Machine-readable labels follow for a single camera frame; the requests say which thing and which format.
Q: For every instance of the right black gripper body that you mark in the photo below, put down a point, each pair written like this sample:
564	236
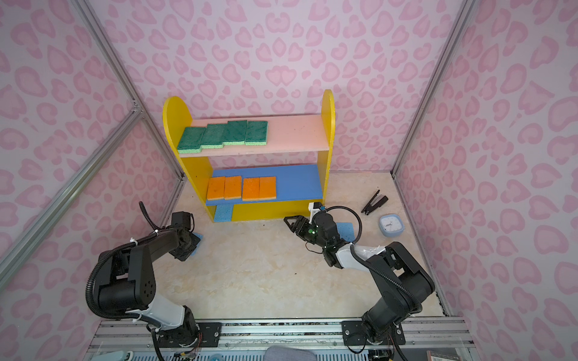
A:
311	233

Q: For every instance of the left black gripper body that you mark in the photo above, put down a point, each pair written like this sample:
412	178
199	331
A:
184	255

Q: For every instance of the blue sponge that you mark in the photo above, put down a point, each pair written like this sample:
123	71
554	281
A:
223	213
196	239
346	231

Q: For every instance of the orange sponge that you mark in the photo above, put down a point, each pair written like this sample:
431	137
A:
216	188
267	188
251	189
233	188

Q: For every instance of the green sponge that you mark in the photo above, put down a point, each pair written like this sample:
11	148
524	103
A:
213	137
256	133
235	132
191	140

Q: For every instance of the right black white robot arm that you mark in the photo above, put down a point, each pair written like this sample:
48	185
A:
402	282

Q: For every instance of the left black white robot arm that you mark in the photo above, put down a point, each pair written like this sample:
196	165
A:
122	284

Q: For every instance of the black clip tool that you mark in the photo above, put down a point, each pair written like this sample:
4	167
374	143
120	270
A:
377	200

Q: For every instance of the small blue white clock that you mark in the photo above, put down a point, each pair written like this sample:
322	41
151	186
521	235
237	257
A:
391	225

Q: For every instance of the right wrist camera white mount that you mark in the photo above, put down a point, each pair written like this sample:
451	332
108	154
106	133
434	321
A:
314	208

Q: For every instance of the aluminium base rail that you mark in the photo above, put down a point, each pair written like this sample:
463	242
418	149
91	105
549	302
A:
417	338

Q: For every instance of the left aluminium frame beam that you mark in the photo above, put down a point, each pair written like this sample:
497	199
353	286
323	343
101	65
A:
29	241

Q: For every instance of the right aluminium frame post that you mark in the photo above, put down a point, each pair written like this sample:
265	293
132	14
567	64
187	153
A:
466	12

